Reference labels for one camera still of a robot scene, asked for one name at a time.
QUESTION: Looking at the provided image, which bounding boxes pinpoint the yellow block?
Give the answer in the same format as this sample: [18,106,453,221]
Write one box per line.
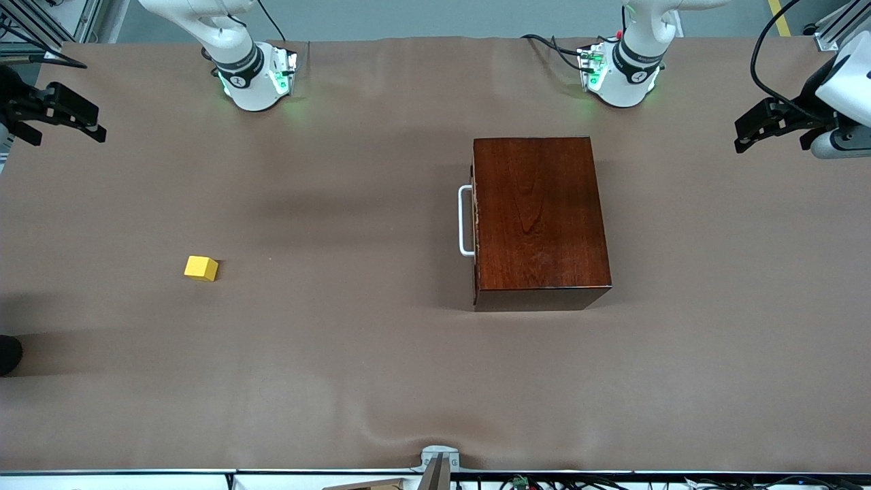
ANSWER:
[184,255,220,282]

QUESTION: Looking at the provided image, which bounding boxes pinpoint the light wood drawer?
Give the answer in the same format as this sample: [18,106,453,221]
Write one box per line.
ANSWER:
[458,160,479,307]

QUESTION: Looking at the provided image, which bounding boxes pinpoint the yellow floor tape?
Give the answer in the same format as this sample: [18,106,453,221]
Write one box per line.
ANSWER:
[768,0,793,37]

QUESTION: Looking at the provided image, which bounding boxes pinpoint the dark red wooden cabinet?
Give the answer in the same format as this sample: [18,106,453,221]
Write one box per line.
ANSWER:
[472,136,612,312]

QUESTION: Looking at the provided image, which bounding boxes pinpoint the black round object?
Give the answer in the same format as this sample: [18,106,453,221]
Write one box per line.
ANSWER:
[0,335,24,376]

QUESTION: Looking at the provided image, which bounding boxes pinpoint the brown table cloth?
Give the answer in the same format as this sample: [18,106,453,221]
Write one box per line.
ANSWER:
[0,35,871,474]

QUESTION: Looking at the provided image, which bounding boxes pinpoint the tan board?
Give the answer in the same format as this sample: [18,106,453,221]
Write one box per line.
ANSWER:
[323,478,409,490]

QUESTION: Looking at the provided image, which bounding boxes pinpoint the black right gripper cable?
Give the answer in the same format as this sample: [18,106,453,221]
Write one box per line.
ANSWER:
[0,53,88,69]

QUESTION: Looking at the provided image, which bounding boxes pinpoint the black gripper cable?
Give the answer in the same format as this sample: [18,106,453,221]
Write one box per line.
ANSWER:
[0,53,88,69]
[750,0,827,113]

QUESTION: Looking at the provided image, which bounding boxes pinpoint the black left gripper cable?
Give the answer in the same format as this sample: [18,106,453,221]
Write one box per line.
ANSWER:
[750,0,827,113]

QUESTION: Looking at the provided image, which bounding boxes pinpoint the black right arm base cable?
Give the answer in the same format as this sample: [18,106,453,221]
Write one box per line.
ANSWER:
[255,0,286,43]

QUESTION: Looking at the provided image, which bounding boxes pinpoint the black arm base cable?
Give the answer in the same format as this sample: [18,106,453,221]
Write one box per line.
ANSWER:
[255,0,286,43]
[521,34,586,72]

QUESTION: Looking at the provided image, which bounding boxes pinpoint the black left arm base cable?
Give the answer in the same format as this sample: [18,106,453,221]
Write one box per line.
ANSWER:
[521,34,586,72]

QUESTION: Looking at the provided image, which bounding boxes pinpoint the metal table edge rail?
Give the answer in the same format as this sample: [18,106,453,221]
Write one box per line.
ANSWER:
[0,468,871,477]

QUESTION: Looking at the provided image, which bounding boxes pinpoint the tangled black cables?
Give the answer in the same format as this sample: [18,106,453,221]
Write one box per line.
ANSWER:
[453,475,871,490]

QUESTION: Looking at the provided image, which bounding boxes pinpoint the grey metal bracket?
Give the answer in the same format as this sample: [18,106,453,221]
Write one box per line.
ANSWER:
[410,445,461,490]

